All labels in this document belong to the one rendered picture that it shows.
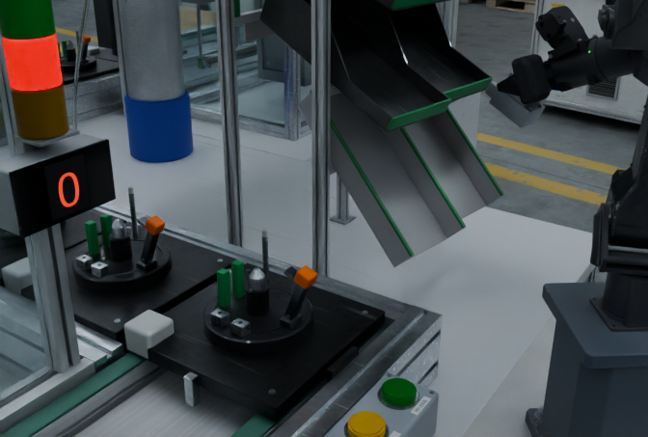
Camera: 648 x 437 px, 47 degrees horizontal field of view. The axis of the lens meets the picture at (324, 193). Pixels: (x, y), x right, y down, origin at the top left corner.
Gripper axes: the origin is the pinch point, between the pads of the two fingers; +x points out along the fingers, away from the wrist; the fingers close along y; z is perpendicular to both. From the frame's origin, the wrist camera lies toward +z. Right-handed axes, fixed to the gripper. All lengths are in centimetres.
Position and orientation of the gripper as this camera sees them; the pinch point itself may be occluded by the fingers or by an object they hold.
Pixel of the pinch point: (526, 79)
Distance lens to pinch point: 112.2
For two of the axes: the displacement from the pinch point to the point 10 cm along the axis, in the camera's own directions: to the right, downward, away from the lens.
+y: -7.1, 2.6, -6.5
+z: -2.7, -9.6, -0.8
